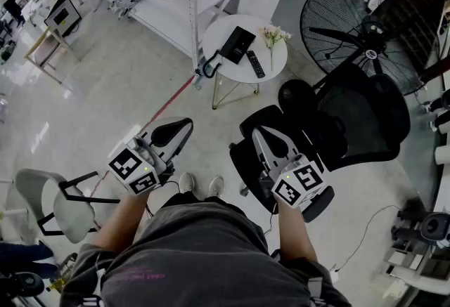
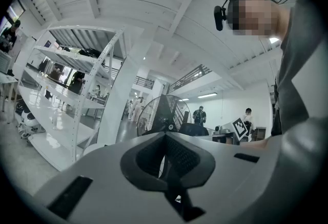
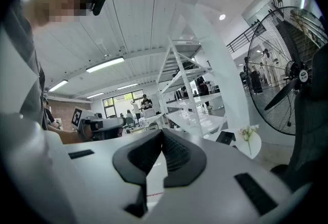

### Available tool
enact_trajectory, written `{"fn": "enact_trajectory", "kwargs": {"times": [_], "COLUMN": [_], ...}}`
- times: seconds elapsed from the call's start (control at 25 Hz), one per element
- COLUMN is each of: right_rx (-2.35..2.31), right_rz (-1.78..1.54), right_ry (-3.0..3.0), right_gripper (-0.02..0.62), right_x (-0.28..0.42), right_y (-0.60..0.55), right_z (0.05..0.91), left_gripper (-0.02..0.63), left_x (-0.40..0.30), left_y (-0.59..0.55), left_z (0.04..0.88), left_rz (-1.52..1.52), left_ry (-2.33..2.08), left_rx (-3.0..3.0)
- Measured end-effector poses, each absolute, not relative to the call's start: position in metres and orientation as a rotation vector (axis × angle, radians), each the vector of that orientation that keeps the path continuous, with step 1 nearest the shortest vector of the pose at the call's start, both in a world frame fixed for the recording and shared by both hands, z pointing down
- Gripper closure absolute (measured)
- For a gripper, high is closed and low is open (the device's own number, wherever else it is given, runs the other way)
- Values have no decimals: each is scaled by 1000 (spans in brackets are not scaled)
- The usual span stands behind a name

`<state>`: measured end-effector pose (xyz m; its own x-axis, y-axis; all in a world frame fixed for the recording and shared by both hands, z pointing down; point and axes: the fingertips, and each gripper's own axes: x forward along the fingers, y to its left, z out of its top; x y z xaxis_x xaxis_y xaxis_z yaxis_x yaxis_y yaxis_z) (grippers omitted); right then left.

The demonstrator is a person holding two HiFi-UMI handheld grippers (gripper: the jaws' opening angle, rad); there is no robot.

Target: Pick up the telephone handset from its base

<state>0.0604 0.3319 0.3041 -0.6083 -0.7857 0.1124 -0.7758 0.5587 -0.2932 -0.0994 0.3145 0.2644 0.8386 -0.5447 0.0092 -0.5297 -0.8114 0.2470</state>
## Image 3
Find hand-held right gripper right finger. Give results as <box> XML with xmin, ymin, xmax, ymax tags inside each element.
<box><xmin>161</xmin><ymin>129</ymin><xmax>207</xmax><ymax>188</ymax></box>

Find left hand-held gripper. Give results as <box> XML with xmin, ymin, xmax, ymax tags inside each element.
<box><xmin>70</xmin><ymin>107</ymin><xmax>127</xmax><ymax>141</ymax></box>

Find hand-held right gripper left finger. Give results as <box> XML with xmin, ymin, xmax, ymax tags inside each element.
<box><xmin>112</xmin><ymin>129</ymin><xmax>163</xmax><ymax>186</ymax></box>

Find person's left forearm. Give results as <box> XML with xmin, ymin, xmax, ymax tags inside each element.
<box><xmin>55</xmin><ymin>129</ymin><xmax>87</xmax><ymax>145</ymax></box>

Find black tray on table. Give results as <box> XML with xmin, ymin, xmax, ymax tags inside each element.
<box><xmin>216</xmin><ymin>130</ymin><xmax>237</xmax><ymax>146</ymax></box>

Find person's dark grey shirt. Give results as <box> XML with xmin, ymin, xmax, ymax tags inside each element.
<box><xmin>2</xmin><ymin>0</ymin><xmax>47</xmax><ymax>131</ymax></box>

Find white metal shelving rack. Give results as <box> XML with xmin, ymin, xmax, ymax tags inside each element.
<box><xmin>155</xmin><ymin>35</ymin><xmax>229</xmax><ymax>139</ymax></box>

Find dark-framed window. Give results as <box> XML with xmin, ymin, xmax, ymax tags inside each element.
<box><xmin>102</xmin><ymin>89</ymin><xmax>144</xmax><ymax>118</ymax></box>

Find pink and white artificial flowers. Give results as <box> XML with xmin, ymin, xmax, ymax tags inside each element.
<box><xmin>238</xmin><ymin>124</ymin><xmax>260</xmax><ymax>156</ymax></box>

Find round white side table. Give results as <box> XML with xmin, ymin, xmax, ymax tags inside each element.
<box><xmin>204</xmin><ymin>127</ymin><xmax>262</xmax><ymax>159</ymax></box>

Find person's head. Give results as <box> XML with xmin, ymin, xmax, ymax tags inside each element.
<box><xmin>24</xmin><ymin>0</ymin><xmax>93</xmax><ymax>29</ymax></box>

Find large black floor fan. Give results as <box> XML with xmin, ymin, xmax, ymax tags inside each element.
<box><xmin>247</xmin><ymin>6</ymin><xmax>328</xmax><ymax>136</ymax></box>

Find black head-worn camera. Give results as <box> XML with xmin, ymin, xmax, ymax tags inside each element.
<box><xmin>91</xmin><ymin>0</ymin><xmax>108</xmax><ymax>16</ymax></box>

